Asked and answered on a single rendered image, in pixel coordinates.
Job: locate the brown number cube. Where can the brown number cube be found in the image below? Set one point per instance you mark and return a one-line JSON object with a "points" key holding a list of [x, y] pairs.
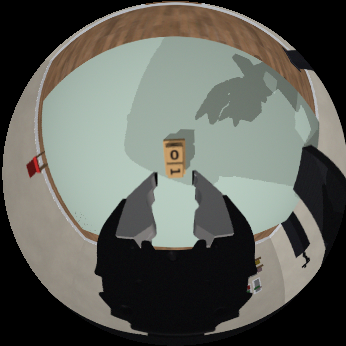
{"points": [[175, 170], [174, 152]]}

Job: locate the brown wooden tray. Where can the brown wooden tray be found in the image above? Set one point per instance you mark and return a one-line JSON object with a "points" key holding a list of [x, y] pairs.
{"points": [[165, 141]]}

